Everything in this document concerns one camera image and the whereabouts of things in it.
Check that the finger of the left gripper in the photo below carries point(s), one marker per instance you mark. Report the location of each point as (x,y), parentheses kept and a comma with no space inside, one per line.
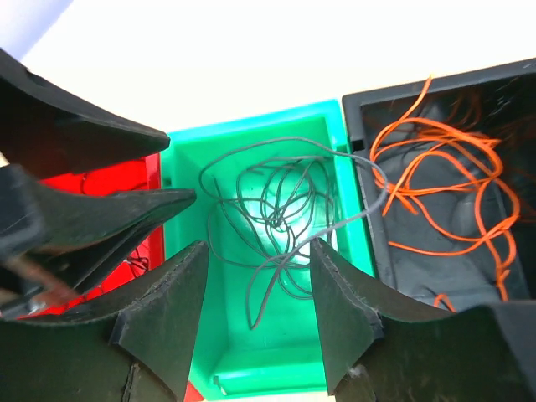
(61,245)
(50,131)

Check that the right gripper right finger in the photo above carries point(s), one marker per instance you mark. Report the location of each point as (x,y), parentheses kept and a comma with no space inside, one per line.
(380,345)

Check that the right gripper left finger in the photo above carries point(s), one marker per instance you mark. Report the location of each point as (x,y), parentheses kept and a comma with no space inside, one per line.
(134,343)

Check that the red plastic bin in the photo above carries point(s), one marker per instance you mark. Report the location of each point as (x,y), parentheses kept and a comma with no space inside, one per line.
(134,343)

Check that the green plastic bin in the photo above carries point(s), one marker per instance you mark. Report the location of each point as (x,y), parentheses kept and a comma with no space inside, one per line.
(263,185)

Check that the black plastic bin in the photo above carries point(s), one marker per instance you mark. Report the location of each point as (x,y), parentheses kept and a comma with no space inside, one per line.
(456,162)

